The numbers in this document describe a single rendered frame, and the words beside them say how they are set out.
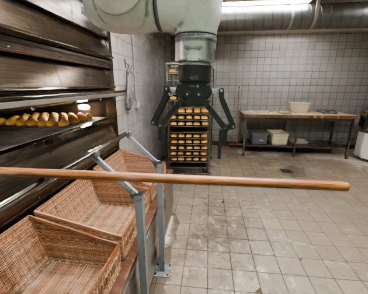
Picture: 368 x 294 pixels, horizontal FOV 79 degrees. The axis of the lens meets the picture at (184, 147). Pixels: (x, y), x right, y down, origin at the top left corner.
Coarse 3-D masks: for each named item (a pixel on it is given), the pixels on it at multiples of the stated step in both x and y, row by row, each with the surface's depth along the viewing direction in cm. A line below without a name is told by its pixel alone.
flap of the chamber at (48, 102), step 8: (80, 96) 135; (88, 96) 144; (96, 96) 155; (104, 96) 166; (112, 96) 180; (0, 104) 84; (8, 104) 87; (16, 104) 91; (24, 104) 94; (32, 104) 98; (40, 104) 103; (48, 104) 116; (56, 104) 134; (0, 112) 101
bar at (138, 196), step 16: (112, 144) 130; (80, 160) 97; (96, 160) 111; (16, 192) 66; (32, 192) 71; (160, 192) 164; (0, 208) 60; (144, 208) 118; (160, 208) 168; (144, 224) 119; (160, 224) 171; (144, 240) 120; (160, 240) 175; (144, 256) 122; (160, 256) 179; (144, 272) 125; (160, 272) 182; (144, 288) 128
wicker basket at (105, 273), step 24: (0, 240) 97; (48, 240) 114; (72, 240) 112; (96, 240) 110; (0, 264) 95; (24, 264) 105; (48, 264) 115; (72, 264) 115; (96, 264) 114; (120, 264) 112; (0, 288) 92; (24, 288) 101; (48, 288) 102; (72, 288) 102; (96, 288) 89
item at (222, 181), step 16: (16, 176) 76; (32, 176) 75; (48, 176) 75; (64, 176) 74; (80, 176) 73; (96, 176) 73; (112, 176) 72; (128, 176) 72; (144, 176) 72; (160, 176) 71; (176, 176) 71; (192, 176) 71; (208, 176) 71; (224, 176) 71
